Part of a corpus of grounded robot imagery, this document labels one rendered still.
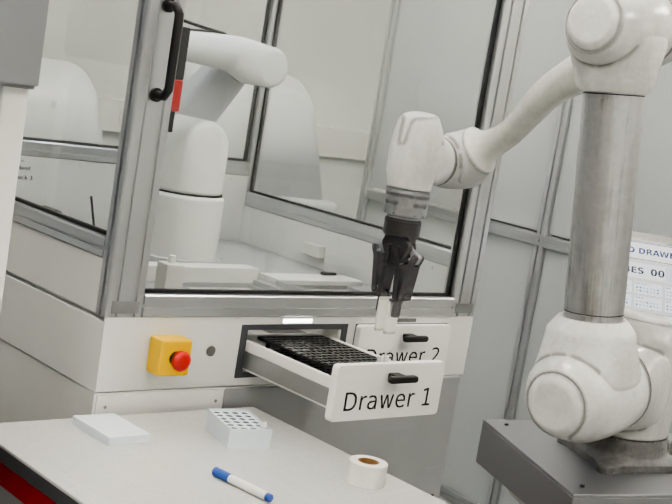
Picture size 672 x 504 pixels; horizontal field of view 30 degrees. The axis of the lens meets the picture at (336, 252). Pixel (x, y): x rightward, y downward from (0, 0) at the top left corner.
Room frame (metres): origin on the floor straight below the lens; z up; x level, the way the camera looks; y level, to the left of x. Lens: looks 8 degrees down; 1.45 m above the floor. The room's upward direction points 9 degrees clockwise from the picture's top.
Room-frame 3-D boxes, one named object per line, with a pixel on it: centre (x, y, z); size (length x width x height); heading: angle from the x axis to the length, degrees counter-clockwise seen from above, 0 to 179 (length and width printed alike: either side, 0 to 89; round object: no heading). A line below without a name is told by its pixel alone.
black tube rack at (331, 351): (2.54, -0.01, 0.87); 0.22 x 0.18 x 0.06; 42
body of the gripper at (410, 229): (2.51, -0.12, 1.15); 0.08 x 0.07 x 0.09; 42
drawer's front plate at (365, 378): (2.39, -0.14, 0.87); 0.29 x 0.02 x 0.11; 132
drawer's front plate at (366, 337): (2.81, -0.18, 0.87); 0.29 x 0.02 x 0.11; 132
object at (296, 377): (2.55, 0.00, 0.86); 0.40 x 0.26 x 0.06; 42
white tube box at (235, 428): (2.28, 0.13, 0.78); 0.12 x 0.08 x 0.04; 27
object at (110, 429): (2.19, 0.35, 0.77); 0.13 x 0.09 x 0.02; 43
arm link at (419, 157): (2.52, -0.13, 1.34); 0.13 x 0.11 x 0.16; 142
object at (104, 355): (2.99, 0.34, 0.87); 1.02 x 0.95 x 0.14; 132
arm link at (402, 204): (2.51, -0.12, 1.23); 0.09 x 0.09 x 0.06
